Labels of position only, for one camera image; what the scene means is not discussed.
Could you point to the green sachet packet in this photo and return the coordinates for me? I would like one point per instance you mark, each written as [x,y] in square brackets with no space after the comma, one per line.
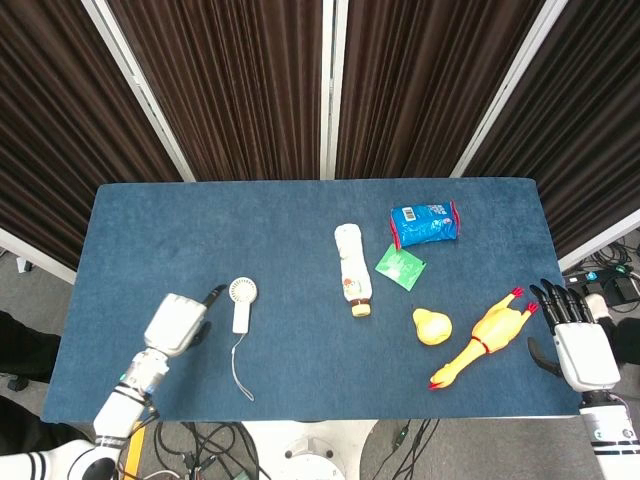
[400,267]

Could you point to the blue table cloth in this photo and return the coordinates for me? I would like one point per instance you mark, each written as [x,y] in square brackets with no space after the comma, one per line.
[280,225]

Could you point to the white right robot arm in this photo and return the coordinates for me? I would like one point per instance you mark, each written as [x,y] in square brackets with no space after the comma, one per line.
[612,430]

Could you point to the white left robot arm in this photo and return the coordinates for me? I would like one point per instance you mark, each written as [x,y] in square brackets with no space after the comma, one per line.
[117,415]

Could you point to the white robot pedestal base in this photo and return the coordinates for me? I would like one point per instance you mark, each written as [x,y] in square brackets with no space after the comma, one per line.
[310,450]

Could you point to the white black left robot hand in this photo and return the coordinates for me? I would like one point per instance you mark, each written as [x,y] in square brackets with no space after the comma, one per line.
[172,322]

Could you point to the black power adapter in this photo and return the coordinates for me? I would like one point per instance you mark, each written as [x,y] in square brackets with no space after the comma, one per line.
[626,290]

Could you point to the yellow bar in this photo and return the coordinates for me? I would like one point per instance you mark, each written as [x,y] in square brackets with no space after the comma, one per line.
[134,450]

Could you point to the blue snack bag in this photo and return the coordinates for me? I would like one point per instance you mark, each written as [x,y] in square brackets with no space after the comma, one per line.
[425,225]

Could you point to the white screen frame post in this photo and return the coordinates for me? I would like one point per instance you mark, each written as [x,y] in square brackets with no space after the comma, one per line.
[513,90]
[334,90]
[141,90]

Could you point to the white handheld fan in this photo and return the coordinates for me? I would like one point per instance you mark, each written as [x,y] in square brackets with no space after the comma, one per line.
[240,320]

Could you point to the brown pleated screen panel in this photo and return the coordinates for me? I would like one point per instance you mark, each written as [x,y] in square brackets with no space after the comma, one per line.
[420,90]
[235,90]
[50,125]
[590,125]

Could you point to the white screen base rail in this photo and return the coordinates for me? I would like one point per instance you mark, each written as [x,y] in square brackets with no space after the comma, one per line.
[35,257]
[600,240]

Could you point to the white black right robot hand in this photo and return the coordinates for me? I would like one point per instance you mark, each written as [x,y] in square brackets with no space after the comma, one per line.
[585,355]

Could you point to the white labelled drink bottle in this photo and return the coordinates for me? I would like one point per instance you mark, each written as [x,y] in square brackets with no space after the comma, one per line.
[352,270]

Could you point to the black bulky object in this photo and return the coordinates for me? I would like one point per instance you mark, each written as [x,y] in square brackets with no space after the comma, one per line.
[25,350]
[35,430]

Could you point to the yellow rubber chicken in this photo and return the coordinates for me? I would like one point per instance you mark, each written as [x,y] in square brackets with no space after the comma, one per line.
[495,330]

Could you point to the yellow toy pear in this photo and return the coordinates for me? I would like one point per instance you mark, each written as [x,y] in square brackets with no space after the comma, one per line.
[434,329]

